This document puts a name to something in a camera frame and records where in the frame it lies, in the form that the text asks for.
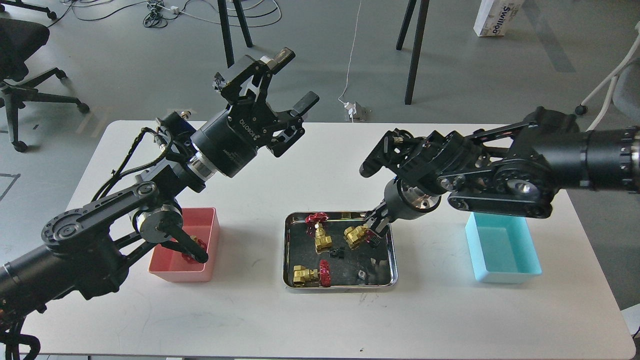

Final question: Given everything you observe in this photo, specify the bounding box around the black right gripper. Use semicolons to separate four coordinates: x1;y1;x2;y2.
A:
357;198;401;284

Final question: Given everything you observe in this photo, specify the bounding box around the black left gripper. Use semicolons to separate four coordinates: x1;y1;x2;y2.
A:
190;47;320;178

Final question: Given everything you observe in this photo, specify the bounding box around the brass valve red handle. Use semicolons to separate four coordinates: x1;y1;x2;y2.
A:
181;238;208;264

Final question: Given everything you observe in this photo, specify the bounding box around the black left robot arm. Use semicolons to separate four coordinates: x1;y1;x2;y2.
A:
0;47;319;360

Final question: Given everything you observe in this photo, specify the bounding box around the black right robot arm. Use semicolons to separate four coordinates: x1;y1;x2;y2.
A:
359;106;639;237

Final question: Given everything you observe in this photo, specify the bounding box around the brass valve top right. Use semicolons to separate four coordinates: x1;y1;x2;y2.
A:
343;224;370;250

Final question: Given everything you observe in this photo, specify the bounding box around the brass valve bottom left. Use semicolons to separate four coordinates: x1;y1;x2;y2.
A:
292;259;331;288

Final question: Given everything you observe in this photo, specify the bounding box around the brass valve top middle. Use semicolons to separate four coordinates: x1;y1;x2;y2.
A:
305;212;333;254

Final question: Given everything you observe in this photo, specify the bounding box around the light blue plastic box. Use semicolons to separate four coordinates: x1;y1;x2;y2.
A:
465;212;543;284

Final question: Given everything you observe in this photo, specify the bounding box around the pink plastic box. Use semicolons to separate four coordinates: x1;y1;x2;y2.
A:
148;207;220;283

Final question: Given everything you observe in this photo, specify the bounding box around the white cardboard box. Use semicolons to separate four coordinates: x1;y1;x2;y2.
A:
473;0;525;37

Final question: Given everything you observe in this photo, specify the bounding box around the shiny metal tray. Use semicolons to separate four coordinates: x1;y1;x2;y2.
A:
282;210;398;292

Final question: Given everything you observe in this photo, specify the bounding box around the white power adapter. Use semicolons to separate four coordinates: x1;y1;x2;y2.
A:
343;101;368;123

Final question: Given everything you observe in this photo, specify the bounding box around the black table leg left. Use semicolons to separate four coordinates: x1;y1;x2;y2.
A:
217;0;254;69

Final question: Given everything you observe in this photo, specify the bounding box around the black table leg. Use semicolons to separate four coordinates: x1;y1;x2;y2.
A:
395;0;430;105
217;0;254;69

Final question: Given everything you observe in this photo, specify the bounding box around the black table leg right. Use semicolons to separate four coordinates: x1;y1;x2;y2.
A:
395;0;430;105

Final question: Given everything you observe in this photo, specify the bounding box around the black office chair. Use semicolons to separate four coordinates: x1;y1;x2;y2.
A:
0;18;90;153

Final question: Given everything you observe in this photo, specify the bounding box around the white cable on floor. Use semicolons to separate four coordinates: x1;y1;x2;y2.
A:
338;0;364;106

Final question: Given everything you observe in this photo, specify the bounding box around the black cable bundle on floor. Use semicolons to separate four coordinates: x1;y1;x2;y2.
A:
59;0;283;30

